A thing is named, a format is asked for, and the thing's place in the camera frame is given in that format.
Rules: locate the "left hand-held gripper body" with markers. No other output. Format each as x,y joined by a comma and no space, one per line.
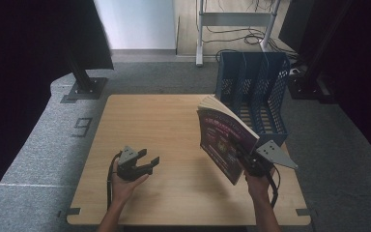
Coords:
127,169

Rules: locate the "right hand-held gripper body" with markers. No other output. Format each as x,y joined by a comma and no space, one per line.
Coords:
275,154

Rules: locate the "purple cover book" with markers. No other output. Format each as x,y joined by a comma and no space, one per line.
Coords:
220,138

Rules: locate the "blue plastic file rack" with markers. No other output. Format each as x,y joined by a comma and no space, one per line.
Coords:
270,96

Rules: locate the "person's left hand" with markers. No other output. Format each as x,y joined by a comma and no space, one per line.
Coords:
124,188

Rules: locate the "person's right hand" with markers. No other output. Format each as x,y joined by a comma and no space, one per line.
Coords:
257,187

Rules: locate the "black metal stand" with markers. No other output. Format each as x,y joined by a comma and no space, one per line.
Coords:
87,88
306,87

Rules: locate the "white power strip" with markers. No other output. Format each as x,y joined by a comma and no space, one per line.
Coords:
295,71

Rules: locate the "dark curtain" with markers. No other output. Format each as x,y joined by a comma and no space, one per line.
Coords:
22,48
360,64

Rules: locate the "grey table bracket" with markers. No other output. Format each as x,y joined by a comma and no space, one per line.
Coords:
305,212
71,211

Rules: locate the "white metal desk frame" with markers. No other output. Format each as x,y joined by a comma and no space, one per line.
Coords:
235,19

